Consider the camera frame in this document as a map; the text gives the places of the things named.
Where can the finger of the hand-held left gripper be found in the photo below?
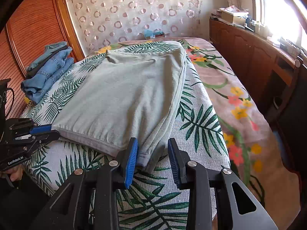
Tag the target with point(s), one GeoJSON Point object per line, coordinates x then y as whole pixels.
{"type": "Point", "coordinates": [45, 137]}
{"type": "Point", "coordinates": [40, 129]}

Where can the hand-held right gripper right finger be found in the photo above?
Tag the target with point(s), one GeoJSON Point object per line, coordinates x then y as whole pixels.
{"type": "Point", "coordinates": [175, 163]}

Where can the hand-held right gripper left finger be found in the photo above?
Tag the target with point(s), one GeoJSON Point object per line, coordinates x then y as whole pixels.
{"type": "Point", "coordinates": [132, 160]}

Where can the grey-green pants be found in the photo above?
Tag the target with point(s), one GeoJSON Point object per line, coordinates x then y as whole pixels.
{"type": "Point", "coordinates": [124, 95]}

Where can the person's left hand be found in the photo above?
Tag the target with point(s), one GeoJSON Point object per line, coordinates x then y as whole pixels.
{"type": "Point", "coordinates": [16, 175]}

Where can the yellow plush toy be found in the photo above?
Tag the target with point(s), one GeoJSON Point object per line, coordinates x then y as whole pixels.
{"type": "Point", "coordinates": [28, 101]}

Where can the leaf-print bed sheet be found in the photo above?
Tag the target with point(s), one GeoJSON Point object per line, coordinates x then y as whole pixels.
{"type": "Point", "coordinates": [156, 203]}

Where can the light blue folded jeans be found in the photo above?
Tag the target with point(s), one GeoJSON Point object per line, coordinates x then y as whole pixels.
{"type": "Point", "coordinates": [45, 81]}

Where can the floral blanket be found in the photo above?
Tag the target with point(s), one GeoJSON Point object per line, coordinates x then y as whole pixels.
{"type": "Point", "coordinates": [239, 115]}

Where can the grey-blue folded jeans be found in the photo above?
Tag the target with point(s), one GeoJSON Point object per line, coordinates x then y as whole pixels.
{"type": "Point", "coordinates": [50, 49]}

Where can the wooden slatted wardrobe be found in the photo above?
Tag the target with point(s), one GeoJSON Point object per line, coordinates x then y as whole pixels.
{"type": "Point", "coordinates": [31, 24]}

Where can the small cardboard box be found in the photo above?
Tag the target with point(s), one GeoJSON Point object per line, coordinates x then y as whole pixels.
{"type": "Point", "coordinates": [157, 36]}

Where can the long wooden cabinet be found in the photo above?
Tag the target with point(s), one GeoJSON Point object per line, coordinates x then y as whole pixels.
{"type": "Point", "coordinates": [242, 52]}

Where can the blue crumpled cloth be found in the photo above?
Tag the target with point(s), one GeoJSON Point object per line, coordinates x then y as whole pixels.
{"type": "Point", "coordinates": [150, 32]}

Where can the circle-patterned sheer curtain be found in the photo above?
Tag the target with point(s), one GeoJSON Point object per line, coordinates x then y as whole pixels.
{"type": "Point", "coordinates": [134, 12]}

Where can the open beige carton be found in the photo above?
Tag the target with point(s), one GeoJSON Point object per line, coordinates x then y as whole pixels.
{"type": "Point", "coordinates": [232, 18]}

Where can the wood-framed window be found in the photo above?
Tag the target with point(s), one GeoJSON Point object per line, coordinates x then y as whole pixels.
{"type": "Point", "coordinates": [275, 9]}

